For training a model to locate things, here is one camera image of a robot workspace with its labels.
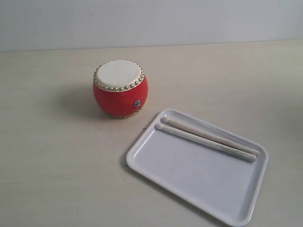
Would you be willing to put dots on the white drumstick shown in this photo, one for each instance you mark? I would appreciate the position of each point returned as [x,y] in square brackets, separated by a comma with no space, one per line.
[212,144]
[198,132]

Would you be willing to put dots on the small red drum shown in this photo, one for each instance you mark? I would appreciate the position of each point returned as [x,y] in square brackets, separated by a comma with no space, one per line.
[120,87]

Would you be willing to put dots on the white plastic tray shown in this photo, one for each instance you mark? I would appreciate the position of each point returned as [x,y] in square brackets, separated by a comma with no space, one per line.
[224,186]

